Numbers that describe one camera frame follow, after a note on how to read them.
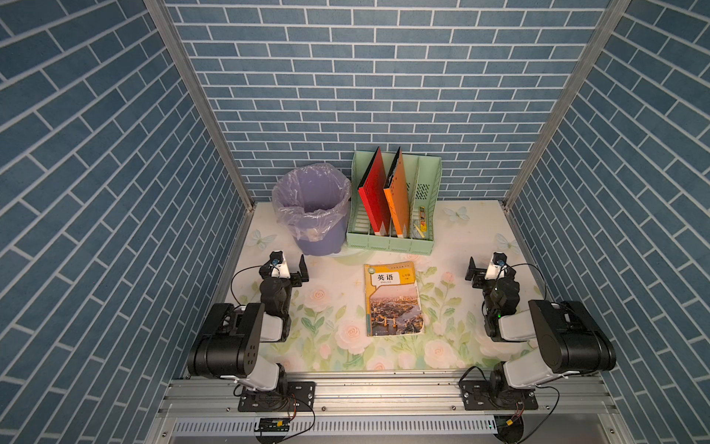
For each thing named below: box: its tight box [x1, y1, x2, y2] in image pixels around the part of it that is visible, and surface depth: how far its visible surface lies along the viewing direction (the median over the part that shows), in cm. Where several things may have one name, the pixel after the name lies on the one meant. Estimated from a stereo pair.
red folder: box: [358, 146, 392, 236], surface depth 88 cm
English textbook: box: [363, 260, 425, 337], surface depth 93 cm
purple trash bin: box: [271, 162, 352, 257], surface depth 95 cm
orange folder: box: [383, 146, 411, 238], surface depth 92 cm
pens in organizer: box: [413, 206, 429, 239], surface depth 117 cm
